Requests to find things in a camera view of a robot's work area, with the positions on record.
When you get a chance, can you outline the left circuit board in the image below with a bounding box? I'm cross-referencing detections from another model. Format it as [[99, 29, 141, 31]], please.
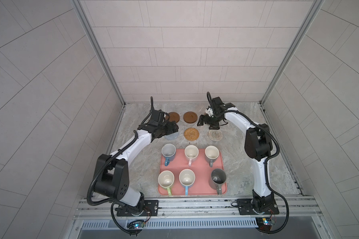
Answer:
[[127, 220, 146, 230]]

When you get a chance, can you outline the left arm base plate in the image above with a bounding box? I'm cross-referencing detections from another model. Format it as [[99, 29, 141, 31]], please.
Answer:
[[114, 199, 159, 217]]

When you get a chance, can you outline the blue floral mug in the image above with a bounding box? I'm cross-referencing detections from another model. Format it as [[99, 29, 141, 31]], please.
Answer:
[[161, 143, 177, 166]]

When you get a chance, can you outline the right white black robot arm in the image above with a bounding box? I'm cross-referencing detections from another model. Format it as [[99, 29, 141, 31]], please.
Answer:
[[203, 92, 290, 235]]

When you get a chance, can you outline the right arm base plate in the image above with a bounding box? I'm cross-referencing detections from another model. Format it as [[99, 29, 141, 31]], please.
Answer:
[[231, 199, 279, 216]]

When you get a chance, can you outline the white mug blue handle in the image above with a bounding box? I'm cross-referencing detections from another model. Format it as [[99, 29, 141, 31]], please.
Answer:
[[179, 169, 195, 196]]

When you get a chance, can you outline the pink rectangular tray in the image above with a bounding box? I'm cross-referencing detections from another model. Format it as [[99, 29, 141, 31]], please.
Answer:
[[158, 148, 228, 196]]

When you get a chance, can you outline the white mug pink handle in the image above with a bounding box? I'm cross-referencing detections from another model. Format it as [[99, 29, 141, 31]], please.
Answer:
[[184, 145, 199, 167]]

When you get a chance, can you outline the white mug green handle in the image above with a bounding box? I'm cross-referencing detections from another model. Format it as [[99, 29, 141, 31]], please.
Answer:
[[158, 170, 175, 197]]

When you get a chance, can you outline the dark grey mug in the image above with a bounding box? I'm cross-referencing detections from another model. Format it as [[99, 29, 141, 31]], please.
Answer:
[[209, 168, 227, 195]]

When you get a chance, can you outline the white mug grey handle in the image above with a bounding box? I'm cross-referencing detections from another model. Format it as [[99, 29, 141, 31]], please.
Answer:
[[204, 145, 219, 167]]

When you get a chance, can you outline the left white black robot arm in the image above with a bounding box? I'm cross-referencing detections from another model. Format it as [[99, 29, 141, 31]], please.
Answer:
[[86, 98, 179, 215]]

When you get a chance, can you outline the rattan woven round coaster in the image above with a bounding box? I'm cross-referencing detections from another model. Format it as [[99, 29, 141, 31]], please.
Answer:
[[183, 127, 199, 141]]

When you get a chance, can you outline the brown wooden coaster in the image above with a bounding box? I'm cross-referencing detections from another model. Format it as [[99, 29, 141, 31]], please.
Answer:
[[183, 112, 198, 123], [166, 112, 180, 123]]

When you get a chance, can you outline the circuit board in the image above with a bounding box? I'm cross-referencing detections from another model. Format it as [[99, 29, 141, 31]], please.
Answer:
[[127, 220, 146, 230], [256, 218, 276, 232]]

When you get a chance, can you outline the aluminium mounting rail frame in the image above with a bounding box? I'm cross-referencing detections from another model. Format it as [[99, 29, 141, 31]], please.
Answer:
[[61, 193, 335, 239]]

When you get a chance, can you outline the grey woven round coaster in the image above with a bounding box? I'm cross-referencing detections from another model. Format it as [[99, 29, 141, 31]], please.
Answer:
[[164, 132, 179, 140]]

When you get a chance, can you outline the right circuit board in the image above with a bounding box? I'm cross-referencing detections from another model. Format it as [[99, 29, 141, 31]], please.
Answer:
[[256, 218, 276, 232]]

